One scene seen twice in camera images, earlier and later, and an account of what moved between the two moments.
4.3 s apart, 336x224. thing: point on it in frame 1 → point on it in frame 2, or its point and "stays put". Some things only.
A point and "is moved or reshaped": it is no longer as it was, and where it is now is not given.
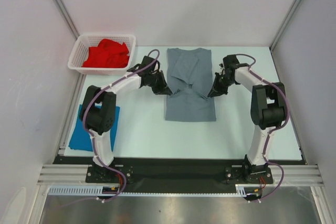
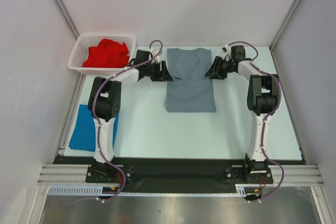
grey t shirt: [190, 80] is moved or reshaped
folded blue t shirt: [82, 139] stays put
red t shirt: [108, 53] stays put
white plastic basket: [83, 42] stays put
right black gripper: [219, 90] → [215, 73]
